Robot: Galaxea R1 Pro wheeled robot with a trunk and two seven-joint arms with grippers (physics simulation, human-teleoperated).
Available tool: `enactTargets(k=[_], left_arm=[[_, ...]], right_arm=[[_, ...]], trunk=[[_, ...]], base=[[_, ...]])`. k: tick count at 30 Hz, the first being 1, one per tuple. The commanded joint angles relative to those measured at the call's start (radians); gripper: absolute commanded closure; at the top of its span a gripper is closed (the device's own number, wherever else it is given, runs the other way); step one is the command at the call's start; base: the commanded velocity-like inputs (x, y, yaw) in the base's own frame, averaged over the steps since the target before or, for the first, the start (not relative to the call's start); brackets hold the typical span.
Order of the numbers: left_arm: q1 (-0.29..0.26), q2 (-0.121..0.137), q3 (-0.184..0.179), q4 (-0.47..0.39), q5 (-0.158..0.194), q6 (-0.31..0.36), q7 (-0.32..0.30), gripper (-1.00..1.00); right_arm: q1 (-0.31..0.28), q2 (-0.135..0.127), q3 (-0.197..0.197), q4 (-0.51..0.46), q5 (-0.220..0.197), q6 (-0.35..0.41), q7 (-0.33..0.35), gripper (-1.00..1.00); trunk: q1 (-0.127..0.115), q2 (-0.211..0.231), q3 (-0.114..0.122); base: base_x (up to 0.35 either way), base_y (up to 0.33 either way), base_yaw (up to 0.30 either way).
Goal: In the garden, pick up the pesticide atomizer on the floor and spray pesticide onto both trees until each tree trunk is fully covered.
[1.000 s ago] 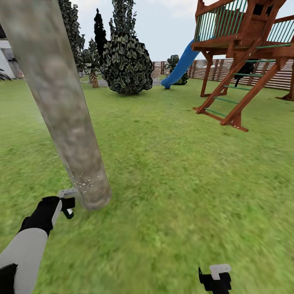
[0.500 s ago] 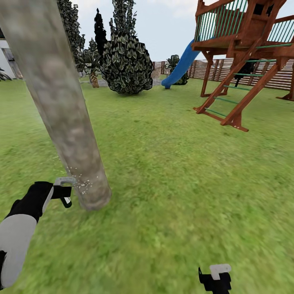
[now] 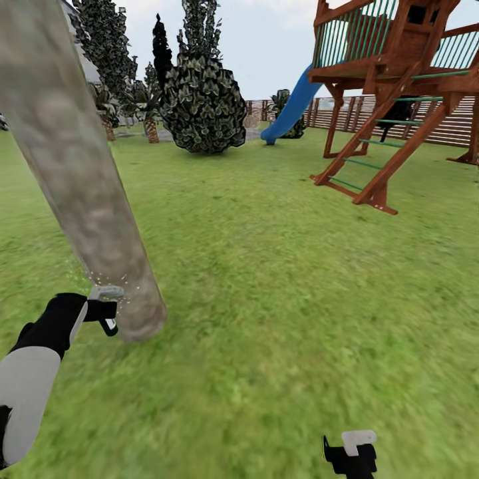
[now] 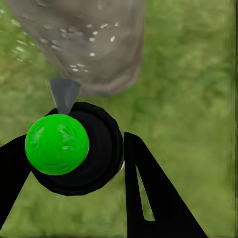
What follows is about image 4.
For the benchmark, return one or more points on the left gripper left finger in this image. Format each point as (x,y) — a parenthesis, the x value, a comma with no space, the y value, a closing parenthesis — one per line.
(14,170)

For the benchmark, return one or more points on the pesticide atomizer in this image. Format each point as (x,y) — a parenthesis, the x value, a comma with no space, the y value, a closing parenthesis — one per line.
(78,147)

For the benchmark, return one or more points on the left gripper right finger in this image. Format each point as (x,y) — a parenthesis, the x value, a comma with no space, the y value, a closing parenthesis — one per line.
(173,218)

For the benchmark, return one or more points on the tree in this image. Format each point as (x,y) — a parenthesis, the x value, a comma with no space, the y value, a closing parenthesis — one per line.
(109,66)

